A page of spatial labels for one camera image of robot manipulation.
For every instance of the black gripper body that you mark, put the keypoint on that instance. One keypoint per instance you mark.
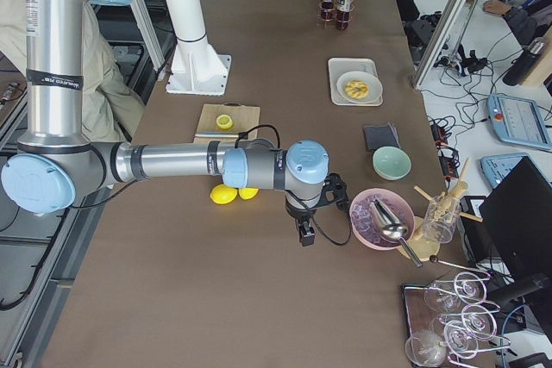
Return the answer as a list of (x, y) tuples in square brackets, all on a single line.
[(299, 214)]

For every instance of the tea bottle white cap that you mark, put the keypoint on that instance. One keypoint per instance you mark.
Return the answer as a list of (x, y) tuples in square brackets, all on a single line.
[(326, 10)]

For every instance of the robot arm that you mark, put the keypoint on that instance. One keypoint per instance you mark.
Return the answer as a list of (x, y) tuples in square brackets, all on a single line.
[(56, 165)]

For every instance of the cream serving tray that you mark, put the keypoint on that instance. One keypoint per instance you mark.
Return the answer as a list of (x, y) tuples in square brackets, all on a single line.
[(338, 66)]

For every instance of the wine glass rack tray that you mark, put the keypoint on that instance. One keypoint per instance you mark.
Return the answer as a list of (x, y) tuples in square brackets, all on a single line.
[(450, 322)]

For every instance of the middle tea bottle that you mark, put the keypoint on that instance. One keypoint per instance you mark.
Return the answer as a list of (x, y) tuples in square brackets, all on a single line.
[(343, 14)]

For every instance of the pink bowl with ice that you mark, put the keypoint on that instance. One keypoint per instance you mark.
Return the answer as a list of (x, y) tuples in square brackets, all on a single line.
[(363, 226)]

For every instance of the green ceramic bowl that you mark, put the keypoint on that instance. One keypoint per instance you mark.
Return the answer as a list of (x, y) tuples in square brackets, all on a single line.
[(391, 163)]

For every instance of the steel ice scoop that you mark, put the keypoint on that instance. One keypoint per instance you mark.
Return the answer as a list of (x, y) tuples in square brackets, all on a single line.
[(391, 228)]

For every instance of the grey folded cloth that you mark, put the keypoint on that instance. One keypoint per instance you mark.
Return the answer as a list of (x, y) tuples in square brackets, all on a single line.
[(380, 136)]

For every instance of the upper yellow lemon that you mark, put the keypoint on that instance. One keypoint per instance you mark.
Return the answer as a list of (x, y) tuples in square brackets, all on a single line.
[(247, 193)]

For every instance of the yellow lemon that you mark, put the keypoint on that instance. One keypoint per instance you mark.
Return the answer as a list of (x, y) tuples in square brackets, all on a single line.
[(222, 194), (247, 193)]

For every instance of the white plate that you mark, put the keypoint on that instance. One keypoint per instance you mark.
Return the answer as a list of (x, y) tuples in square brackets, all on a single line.
[(376, 88)]

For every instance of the wooden glass drying stand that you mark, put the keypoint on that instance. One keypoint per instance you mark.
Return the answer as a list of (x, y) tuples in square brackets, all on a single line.
[(457, 192)]

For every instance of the clear glass mug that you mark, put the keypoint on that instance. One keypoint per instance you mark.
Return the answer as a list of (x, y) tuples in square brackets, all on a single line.
[(440, 219)]

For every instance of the lower yellow lemon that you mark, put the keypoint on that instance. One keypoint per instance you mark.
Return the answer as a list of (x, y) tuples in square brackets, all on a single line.
[(222, 194)]

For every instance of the bamboo cutting board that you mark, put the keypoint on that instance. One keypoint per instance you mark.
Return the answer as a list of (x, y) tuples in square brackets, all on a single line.
[(243, 117)]

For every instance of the half lemon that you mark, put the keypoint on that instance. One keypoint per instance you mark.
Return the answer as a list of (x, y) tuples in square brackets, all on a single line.
[(224, 122)]

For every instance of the blue teach pendant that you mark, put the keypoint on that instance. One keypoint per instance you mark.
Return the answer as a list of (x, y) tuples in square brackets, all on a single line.
[(496, 167), (517, 121)]

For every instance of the black monitor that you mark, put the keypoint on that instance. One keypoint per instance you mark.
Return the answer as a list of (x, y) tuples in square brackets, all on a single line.
[(517, 215)]

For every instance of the black water bottle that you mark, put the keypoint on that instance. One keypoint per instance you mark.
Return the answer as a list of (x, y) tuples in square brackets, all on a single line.
[(528, 58)]

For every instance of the person in beige clothes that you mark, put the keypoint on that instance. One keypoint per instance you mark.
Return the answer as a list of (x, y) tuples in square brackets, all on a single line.
[(111, 110)]

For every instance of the braided ring pastry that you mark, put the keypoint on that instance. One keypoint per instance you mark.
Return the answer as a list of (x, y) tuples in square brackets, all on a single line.
[(356, 89)]

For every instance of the copper wire bottle rack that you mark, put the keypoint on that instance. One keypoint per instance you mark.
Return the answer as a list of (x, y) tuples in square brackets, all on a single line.
[(334, 13)]

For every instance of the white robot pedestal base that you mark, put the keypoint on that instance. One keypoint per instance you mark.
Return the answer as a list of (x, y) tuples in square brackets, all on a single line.
[(196, 67)]

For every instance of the aluminium frame post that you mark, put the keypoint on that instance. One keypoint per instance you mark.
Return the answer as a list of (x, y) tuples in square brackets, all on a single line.
[(449, 15)]

